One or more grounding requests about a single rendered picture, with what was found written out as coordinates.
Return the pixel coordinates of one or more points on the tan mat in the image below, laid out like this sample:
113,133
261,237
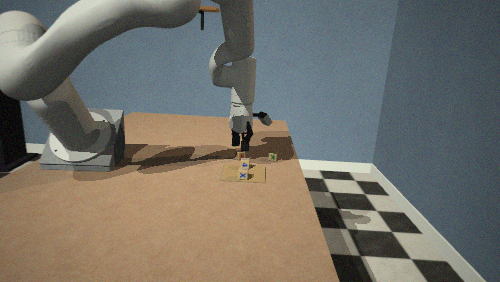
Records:
256,174

